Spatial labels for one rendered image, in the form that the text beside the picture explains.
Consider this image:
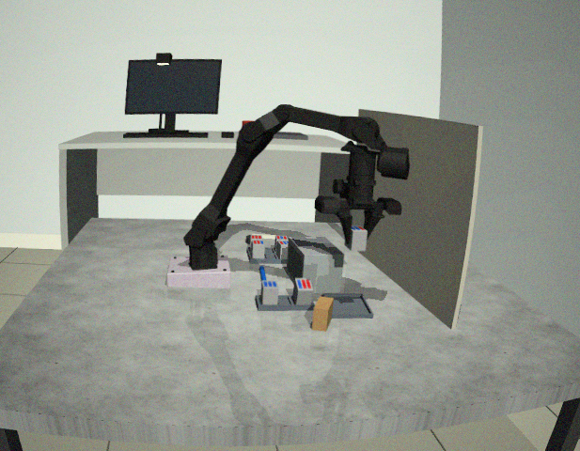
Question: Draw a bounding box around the grey flat panel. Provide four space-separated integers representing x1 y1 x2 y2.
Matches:
358 109 483 330

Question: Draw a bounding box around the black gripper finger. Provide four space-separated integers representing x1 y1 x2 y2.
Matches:
364 210 384 238
336 213 353 244

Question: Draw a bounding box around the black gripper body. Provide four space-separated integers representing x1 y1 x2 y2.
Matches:
315 173 402 215

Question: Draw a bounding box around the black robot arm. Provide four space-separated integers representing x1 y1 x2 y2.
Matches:
183 104 410 271

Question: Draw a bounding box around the tan rectangular block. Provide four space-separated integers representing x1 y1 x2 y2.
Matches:
312 297 334 332

